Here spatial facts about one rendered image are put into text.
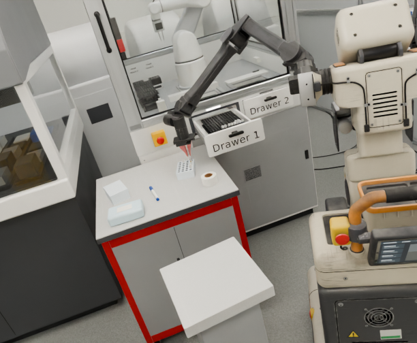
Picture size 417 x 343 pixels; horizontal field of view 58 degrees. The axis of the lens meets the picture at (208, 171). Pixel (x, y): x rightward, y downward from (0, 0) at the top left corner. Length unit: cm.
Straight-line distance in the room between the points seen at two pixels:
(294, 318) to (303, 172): 91
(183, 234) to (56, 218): 70
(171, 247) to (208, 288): 53
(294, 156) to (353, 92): 118
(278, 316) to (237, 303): 96
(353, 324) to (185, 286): 53
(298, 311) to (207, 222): 72
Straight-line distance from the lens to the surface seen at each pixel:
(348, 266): 115
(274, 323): 205
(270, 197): 243
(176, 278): 125
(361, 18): 131
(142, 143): 207
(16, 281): 228
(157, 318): 193
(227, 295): 115
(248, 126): 180
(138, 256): 168
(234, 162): 223
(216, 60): 172
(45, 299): 234
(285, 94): 221
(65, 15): 505
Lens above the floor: 158
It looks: 27 degrees down
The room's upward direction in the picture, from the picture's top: 15 degrees counter-clockwise
